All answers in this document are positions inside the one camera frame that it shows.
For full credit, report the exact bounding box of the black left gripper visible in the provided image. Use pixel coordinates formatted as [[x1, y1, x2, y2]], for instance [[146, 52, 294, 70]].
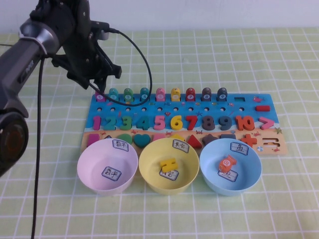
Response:
[[51, 32, 122, 92]]

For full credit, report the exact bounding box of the teal fish piece number 2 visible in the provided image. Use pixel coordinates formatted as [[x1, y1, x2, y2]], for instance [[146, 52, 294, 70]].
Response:
[[108, 88, 119, 103]]

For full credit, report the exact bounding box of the green fish piece number 3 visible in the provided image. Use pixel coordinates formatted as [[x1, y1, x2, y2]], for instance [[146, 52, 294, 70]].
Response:
[[123, 88, 134, 103]]

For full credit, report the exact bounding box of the dark teal fish piece 4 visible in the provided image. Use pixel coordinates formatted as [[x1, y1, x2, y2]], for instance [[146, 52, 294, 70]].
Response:
[[139, 87, 150, 102]]

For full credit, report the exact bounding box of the green rounded shape piece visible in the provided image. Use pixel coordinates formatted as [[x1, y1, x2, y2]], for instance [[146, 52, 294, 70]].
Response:
[[118, 133, 134, 145]]

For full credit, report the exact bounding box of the teal heart shape piece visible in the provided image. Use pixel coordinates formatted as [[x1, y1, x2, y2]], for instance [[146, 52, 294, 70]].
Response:
[[134, 133, 151, 148]]

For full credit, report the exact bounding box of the pink plastic bowl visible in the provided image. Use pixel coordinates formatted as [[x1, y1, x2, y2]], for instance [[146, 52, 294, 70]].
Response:
[[77, 138, 139, 195]]

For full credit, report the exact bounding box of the yellow fish piece number 6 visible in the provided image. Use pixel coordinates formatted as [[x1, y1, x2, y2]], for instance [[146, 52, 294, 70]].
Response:
[[170, 87, 181, 102]]

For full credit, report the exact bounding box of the red fish piece number 7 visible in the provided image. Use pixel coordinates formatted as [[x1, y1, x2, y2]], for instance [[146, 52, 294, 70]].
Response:
[[185, 87, 196, 102]]

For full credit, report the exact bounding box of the yellow plastic bowl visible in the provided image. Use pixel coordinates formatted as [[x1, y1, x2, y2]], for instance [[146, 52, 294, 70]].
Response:
[[138, 138, 200, 195]]

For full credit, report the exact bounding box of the yellow equals sign piece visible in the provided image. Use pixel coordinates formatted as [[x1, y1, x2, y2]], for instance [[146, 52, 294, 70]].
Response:
[[159, 157, 178, 173]]

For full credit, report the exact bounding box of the brown-grey fish piece number 8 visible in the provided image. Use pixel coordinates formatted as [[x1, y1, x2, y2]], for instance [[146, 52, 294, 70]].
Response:
[[201, 87, 212, 102]]

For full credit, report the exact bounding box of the red triangle shape piece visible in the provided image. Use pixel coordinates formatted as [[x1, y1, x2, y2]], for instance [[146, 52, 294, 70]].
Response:
[[186, 134, 203, 148]]

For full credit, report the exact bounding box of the blue sea-themed puzzle board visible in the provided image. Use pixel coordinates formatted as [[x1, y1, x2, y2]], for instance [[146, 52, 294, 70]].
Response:
[[81, 93, 289, 156]]

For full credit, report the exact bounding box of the brown-grey star shape piece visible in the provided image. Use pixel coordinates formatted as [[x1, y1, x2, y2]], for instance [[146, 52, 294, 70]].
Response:
[[201, 133, 217, 145]]

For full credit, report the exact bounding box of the slate fish piece number 9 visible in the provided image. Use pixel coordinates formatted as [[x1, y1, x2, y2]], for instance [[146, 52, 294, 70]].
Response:
[[217, 87, 228, 102]]

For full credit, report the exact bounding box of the light blue plastic bowl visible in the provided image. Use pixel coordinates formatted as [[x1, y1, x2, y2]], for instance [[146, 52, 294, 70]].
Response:
[[199, 138, 263, 197]]

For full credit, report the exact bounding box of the orange fish piece number 10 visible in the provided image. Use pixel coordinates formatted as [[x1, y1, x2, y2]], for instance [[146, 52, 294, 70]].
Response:
[[218, 154, 236, 172]]

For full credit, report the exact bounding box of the red plus sign piece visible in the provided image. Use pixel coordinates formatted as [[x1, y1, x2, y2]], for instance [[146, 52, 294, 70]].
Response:
[[241, 133, 258, 147]]

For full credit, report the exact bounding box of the pink greater-than sign piece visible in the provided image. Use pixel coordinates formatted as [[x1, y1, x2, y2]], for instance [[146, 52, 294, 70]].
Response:
[[258, 117, 275, 130]]

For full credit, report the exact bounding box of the teal wooden number 2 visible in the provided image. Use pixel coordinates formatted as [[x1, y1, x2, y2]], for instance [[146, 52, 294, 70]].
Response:
[[103, 116, 117, 131]]

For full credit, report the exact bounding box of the green wooden number 3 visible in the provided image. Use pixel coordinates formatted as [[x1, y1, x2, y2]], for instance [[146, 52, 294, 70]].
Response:
[[119, 116, 134, 131]]

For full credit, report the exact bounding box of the pink wooden number 5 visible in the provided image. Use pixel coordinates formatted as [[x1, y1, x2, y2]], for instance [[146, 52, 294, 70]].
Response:
[[154, 116, 166, 131]]

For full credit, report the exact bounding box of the yellow wooden number 6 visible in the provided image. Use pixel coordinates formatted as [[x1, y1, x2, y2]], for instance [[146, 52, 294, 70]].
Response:
[[170, 115, 184, 130]]

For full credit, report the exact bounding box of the red wooden number 7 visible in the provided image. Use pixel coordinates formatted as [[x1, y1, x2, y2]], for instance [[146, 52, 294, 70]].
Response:
[[185, 115, 199, 131]]

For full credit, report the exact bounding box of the brown-grey wooden number 8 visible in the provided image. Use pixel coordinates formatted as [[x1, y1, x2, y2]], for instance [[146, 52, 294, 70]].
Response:
[[202, 116, 216, 131]]

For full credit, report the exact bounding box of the slate wooden number 9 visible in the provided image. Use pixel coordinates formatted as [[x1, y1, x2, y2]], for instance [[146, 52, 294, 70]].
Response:
[[218, 116, 233, 131]]

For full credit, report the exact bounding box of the orange wooden number 10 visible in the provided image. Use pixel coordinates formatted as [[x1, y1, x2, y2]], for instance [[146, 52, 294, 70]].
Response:
[[235, 115, 255, 131]]

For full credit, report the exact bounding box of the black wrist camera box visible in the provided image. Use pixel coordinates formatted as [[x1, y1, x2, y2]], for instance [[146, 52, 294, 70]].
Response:
[[90, 20, 111, 41]]

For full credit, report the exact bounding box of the black looping camera cable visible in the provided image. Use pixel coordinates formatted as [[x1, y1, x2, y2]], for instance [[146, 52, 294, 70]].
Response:
[[88, 27, 153, 107]]

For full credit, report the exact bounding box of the white cable tie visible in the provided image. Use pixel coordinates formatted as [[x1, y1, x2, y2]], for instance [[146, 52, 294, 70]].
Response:
[[17, 31, 48, 55]]

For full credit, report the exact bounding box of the black hanging arm cable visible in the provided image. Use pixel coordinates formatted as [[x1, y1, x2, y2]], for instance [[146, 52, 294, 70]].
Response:
[[30, 53, 50, 239]]

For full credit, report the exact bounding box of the short black wrist cable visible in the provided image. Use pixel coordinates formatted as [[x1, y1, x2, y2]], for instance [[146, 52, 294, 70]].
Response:
[[29, 0, 52, 23]]

